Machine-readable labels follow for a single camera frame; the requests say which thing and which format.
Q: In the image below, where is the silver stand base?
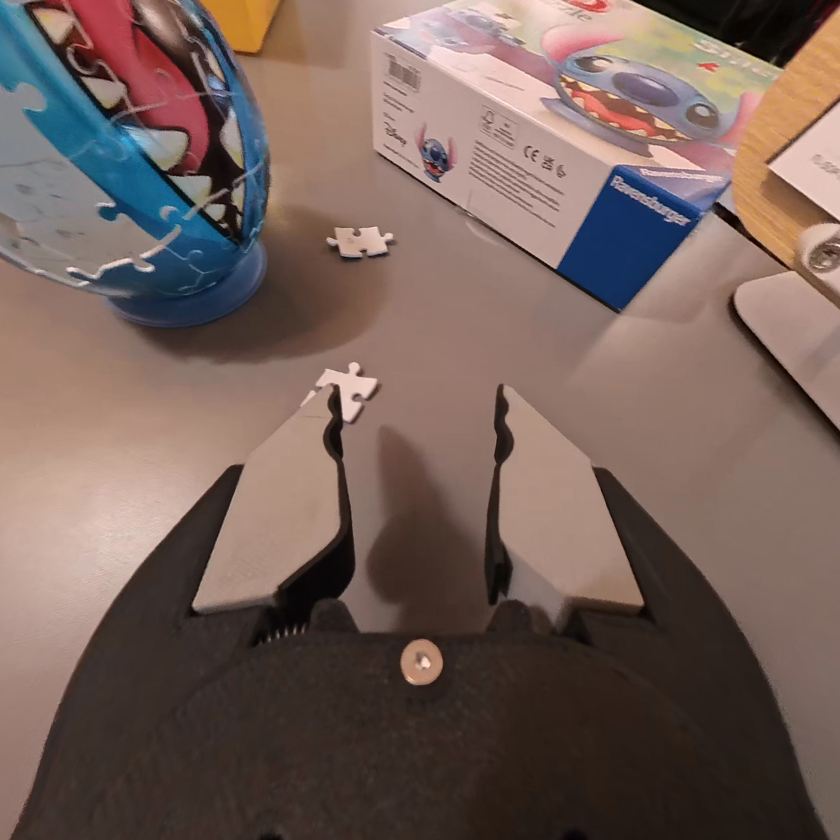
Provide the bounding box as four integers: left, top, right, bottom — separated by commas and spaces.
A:
733, 268, 840, 432

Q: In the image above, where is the printed puzzle box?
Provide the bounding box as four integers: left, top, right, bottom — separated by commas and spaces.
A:
369, 0, 786, 313

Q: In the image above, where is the yellow plastic bin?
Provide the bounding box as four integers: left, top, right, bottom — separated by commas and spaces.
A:
200, 0, 280, 55

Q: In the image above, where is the blue puzzle ball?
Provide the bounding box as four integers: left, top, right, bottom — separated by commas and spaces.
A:
0, 0, 272, 309

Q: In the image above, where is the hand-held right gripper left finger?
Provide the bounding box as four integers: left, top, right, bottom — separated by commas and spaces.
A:
192, 384, 357, 616

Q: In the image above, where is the white puzzle piece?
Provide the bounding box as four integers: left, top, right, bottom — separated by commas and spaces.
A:
300, 361, 381, 425
325, 225, 396, 261

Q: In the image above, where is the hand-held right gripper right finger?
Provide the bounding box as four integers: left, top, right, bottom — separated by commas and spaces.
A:
484, 384, 647, 626

